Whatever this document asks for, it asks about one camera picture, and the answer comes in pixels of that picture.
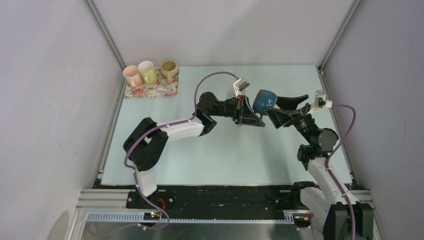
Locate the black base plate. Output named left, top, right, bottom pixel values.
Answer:
left=126, top=181, right=317, bottom=220

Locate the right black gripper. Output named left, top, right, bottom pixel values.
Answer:
left=264, top=94, right=318, bottom=146

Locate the floral placemat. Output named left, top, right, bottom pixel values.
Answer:
left=123, top=68, right=179, bottom=99

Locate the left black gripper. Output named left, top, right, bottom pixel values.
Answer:
left=209, top=95, right=264, bottom=127

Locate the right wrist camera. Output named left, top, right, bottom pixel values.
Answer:
left=307, top=90, right=333, bottom=114

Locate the grey cable duct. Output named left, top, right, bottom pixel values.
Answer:
left=86, top=211, right=295, bottom=224

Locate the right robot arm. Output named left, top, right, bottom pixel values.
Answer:
left=263, top=91, right=374, bottom=240

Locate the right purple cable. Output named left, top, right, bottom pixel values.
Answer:
left=309, top=103, right=358, bottom=240

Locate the blue ceramic mug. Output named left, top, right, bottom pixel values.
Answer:
left=252, top=89, right=278, bottom=116

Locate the beige ceramic mug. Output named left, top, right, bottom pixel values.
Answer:
left=160, top=60, right=180, bottom=84

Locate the pink ceramic mug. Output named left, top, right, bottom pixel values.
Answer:
left=122, top=65, right=143, bottom=88

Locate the yellow ceramic mug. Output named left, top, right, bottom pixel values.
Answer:
left=138, top=60, right=157, bottom=84

